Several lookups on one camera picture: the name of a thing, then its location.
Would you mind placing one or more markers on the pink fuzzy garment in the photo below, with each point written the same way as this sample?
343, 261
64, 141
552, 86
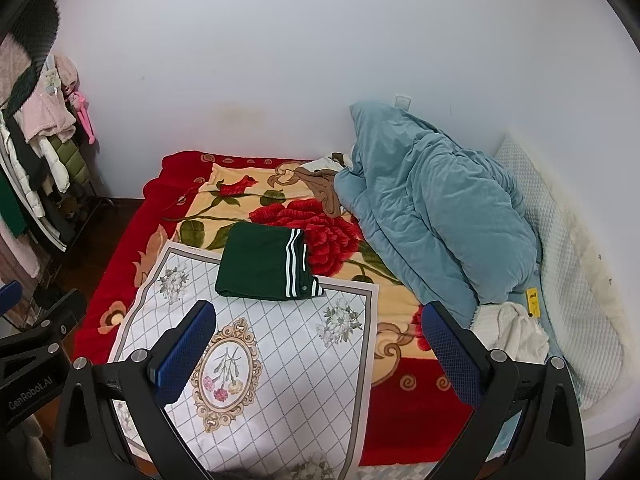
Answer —
45, 105

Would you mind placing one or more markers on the green hanging cloth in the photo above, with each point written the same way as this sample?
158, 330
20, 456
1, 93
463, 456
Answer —
10, 200

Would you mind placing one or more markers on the white puffer jacket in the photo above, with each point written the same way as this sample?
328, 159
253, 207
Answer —
55, 165

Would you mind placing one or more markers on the brown cloth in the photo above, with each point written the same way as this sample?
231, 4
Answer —
325, 192

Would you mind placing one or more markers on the black knit garment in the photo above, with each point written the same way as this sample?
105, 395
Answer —
35, 25

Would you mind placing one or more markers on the white cloth with dark print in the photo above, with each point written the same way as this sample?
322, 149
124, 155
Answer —
320, 164

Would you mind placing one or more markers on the white floral lattice mat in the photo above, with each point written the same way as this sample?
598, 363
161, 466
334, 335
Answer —
280, 360

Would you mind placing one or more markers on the brown plush toy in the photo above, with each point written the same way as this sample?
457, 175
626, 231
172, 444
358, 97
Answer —
70, 207

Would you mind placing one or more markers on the metal clothes rack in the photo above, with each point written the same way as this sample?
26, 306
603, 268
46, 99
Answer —
102, 203

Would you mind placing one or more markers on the red floral blanket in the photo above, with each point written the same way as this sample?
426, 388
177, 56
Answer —
415, 410

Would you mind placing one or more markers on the white quilted pillow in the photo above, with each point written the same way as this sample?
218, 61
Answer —
565, 270

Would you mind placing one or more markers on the white wall socket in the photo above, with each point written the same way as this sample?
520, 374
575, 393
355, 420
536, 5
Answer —
402, 101

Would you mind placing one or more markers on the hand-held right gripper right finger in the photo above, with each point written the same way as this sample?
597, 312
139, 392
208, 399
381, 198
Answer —
452, 355

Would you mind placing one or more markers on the green white-striped jacket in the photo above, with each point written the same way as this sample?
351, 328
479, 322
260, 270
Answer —
255, 260

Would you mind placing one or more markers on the small yellow item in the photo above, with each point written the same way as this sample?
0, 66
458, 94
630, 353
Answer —
533, 302

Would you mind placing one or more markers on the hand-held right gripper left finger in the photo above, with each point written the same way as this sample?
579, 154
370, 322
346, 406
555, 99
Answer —
185, 355

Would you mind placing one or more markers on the black jacket with white trim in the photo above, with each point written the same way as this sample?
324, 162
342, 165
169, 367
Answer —
50, 225

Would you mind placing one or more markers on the pink plastic toy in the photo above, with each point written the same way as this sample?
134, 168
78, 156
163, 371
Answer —
82, 115

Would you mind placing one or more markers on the pale pink hanging cloth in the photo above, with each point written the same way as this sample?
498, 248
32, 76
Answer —
15, 255

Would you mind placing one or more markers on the white fluffy cloth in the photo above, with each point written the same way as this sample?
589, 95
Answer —
510, 330

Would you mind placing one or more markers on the olive puffer vest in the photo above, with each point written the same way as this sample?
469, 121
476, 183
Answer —
70, 160

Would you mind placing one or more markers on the light blue quilt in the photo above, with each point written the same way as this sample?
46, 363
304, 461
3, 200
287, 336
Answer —
440, 210

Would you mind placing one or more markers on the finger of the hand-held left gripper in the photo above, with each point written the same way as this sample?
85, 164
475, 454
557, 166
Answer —
60, 310
10, 296

